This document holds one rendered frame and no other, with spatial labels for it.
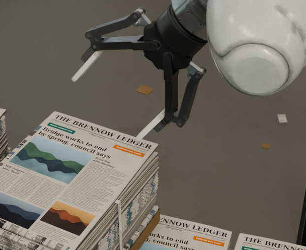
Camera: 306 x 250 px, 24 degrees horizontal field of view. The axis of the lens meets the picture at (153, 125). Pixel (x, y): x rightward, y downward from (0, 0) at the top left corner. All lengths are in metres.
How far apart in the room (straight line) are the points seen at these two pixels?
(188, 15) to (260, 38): 0.23
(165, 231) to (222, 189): 1.36
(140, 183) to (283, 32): 0.86
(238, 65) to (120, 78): 2.97
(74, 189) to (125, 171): 0.12
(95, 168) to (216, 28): 0.81
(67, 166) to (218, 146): 1.80
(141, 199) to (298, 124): 1.96
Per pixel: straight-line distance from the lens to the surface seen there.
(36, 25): 4.25
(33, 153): 1.62
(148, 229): 1.72
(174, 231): 1.76
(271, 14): 0.79
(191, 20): 0.98
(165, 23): 1.01
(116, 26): 1.07
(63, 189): 1.52
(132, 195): 1.57
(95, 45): 1.09
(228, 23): 0.79
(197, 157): 3.24
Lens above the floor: 2.10
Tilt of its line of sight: 38 degrees down
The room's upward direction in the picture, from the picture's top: straight up
